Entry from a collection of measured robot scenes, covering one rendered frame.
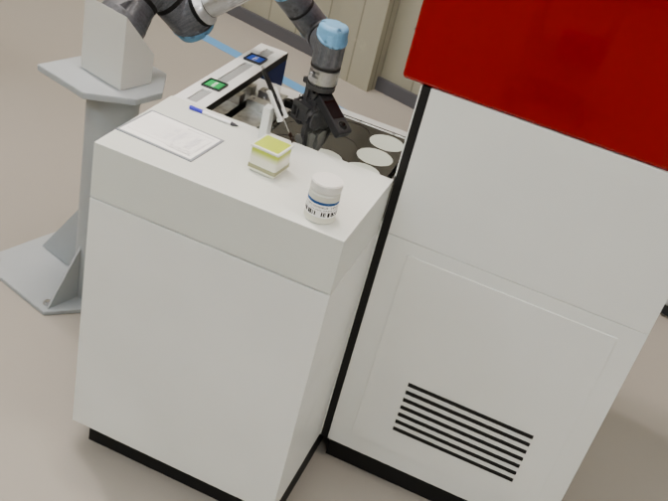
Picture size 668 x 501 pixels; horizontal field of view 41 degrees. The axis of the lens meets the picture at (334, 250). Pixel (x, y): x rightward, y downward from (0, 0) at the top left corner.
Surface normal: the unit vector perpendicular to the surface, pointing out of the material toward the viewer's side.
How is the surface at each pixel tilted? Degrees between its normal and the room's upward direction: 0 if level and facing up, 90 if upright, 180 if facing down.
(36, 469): 0
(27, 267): 0
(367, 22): 90
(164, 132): 0
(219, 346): 90
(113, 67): 90
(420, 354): 90
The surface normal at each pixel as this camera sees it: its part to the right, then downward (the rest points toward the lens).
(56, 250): -0.61, 0.32
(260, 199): 0.21, -0.82
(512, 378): -0.36, 0.44
